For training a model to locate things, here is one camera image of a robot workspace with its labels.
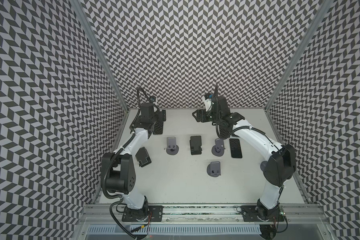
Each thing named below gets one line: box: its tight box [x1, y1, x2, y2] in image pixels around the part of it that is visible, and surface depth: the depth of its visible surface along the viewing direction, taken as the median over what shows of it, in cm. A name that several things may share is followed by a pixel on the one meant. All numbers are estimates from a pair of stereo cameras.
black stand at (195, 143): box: [189, 135, 203, 155], surface depth 93 cm
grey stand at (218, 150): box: [211, 138, 226, 157], surface depth 93 cm
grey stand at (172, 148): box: [166, 136, 179, 155], surface depth 93 cm
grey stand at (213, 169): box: [206, 161, 222, 178], surface depth 84 cm
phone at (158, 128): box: [153, 121, 164, 135], surface depth 107 cm
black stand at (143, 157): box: [135, 146, 152, 168], surface depth 86 cm
